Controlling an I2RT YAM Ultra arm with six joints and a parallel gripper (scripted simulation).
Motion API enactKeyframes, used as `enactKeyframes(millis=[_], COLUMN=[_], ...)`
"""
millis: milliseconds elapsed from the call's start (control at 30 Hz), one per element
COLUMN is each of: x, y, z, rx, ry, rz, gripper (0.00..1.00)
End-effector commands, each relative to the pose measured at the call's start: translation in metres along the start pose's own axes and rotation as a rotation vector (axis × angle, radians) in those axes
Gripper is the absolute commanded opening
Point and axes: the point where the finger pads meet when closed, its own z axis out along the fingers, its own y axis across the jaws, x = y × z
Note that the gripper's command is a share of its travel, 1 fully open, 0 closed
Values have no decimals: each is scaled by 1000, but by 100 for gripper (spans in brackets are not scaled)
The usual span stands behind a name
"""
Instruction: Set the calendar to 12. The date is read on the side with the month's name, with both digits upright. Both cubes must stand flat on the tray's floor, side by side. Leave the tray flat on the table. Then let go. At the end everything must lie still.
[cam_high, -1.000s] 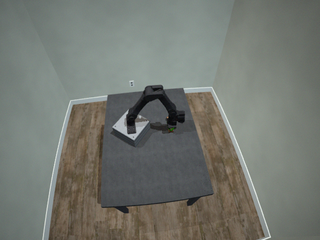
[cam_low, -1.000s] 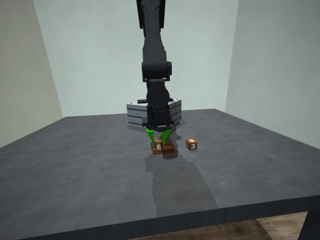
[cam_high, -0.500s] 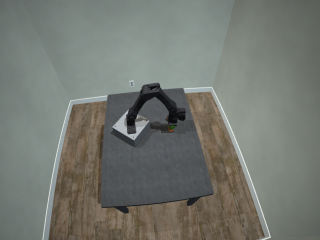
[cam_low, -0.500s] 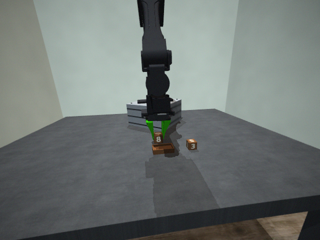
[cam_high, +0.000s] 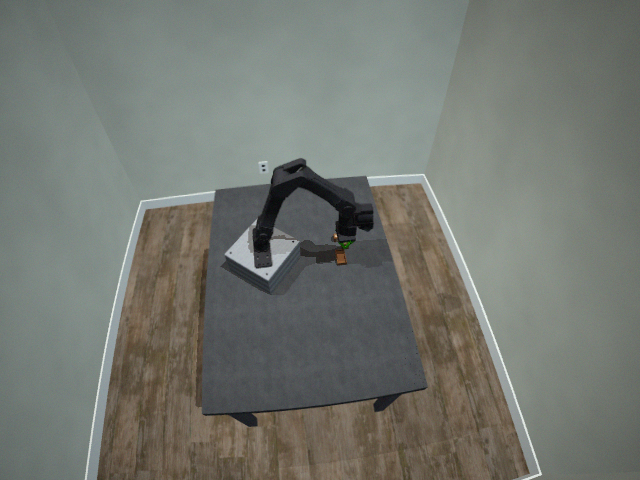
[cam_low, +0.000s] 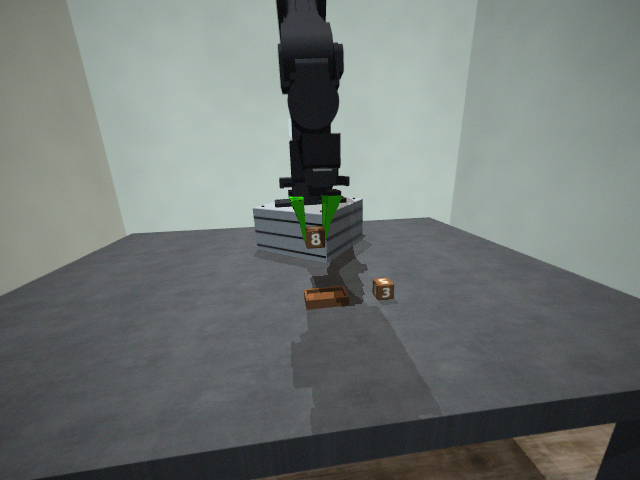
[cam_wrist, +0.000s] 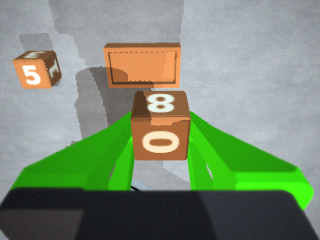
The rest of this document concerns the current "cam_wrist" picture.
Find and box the orange rectangular tray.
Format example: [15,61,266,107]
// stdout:
[103,43,181,88]

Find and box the brown number cube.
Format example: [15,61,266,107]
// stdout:
[130,91,191,161]
[13,50,62,89]

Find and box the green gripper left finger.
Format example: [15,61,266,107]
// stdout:
[9,112,134,191]

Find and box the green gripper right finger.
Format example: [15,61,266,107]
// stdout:
[187,111,313,210]

